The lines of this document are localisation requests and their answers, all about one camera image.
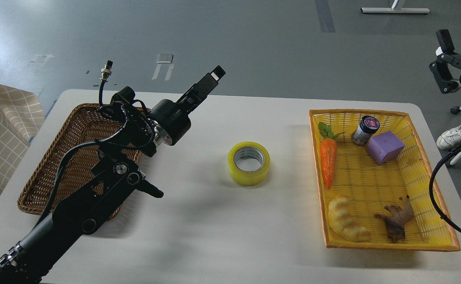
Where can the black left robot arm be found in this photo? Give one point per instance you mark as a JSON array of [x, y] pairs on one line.
[[115, 176]]

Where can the purple foam block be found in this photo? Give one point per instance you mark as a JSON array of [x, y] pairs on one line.
[[384, 147]]

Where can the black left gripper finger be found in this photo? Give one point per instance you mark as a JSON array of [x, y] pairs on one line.
[[199, 91]]

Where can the beige checkered cloth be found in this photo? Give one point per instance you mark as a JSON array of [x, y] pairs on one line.
[[21, 116]]

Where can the yellow tape roll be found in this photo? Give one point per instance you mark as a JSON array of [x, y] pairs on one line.
[[248, 163]]

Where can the yellow plastic basket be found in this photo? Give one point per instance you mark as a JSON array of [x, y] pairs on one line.
[[370, 187]]

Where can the orange toy carrot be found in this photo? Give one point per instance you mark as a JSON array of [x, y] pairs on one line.
[[328, 152]]

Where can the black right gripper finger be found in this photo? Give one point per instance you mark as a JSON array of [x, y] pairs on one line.
[[446, 57]]

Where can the toy croissant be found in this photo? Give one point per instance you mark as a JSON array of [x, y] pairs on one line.
[[342, 222]]

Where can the white metal stand base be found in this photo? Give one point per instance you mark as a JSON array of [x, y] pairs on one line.
[[395, 7]]

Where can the white sneaker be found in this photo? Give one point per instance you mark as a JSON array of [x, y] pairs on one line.
[[449, 139]]

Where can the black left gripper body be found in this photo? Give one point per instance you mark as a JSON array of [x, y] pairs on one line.
[[173, 118]]

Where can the small dark jar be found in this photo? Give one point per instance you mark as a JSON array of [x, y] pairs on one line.
[[366, 128]]

